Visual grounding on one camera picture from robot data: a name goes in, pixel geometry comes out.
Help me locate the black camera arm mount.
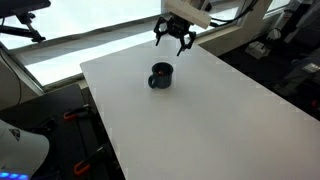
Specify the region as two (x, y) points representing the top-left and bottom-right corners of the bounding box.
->
(0, 0), (51, 43)

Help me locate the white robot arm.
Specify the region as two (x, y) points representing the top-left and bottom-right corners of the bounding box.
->
(153, 0), (258, 55)

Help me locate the black orange clamp far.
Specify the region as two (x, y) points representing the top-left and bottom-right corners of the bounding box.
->
(63, 104), (90, 121)

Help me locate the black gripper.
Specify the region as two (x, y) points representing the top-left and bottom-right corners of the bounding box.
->
(154, 16), (196, 56)

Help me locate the dark green ceramic mug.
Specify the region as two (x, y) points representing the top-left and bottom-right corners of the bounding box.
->
(148, 62), (173, 89)

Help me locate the black orange clamp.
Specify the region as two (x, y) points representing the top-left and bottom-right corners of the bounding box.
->
(73, 146), (107, 176)
(63, 104), (90, 121)

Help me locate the red marker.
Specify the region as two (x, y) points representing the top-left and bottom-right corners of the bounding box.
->
(158, 70), (165, 76)

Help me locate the black orange clamp near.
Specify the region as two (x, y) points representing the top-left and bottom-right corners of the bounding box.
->
(73, 146), (107, 176)

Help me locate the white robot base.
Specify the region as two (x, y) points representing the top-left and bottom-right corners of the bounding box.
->
(0, 120), (50, 180)

